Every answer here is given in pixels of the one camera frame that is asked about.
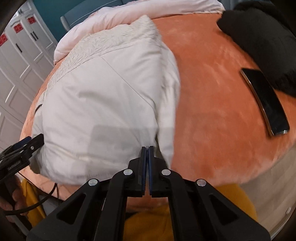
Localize cream crinkled puffer jacket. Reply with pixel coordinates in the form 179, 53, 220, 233
30, 16, 181, 185

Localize person's left hand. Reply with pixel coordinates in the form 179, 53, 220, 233
1, 175, 27, 211

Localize yellow trousers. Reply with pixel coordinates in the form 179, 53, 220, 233
21, 180, 257, 240

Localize orange velvet bed cover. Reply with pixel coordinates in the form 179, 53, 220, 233
22, 14, 295, 199

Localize white panelled wardrobe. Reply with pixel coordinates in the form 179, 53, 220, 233
1, 1, 57, 150

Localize black smartphone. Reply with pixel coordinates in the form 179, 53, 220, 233
240, 68, 290, 136

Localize teal upholstered headboard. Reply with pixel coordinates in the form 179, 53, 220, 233
60, 0, 130, 32

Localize pale pink rolled duvet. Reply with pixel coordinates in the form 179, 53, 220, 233
54, 0, 225, 64

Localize black puffer garment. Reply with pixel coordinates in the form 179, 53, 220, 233
217, 1, 296, 97

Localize black cable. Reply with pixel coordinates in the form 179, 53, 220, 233
0, 171, 60, 217

